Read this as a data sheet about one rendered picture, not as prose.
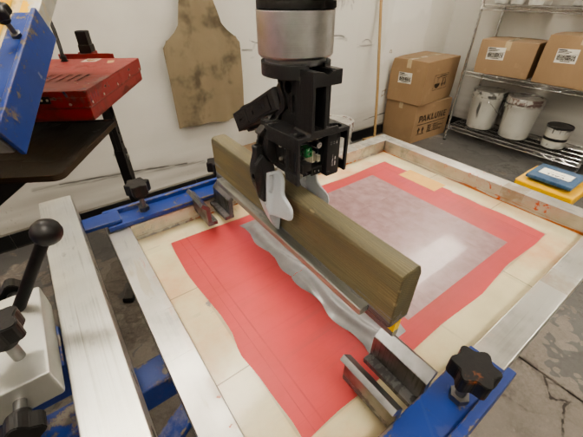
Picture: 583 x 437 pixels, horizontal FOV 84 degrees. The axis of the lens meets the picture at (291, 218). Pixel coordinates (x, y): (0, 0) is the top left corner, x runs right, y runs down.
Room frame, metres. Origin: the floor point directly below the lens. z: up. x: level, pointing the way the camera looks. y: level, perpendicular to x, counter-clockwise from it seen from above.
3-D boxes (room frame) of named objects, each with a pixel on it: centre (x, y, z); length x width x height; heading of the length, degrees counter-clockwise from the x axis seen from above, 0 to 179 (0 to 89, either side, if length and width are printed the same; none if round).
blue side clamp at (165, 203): (0.57, 0.22, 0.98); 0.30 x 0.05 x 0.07; 126
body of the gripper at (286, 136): (0.36, -0.01, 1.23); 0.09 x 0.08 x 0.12; 36
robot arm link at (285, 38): (0.36, -0.01, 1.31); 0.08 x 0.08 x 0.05
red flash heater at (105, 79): (1.27, 0.87, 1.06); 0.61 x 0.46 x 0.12; 6
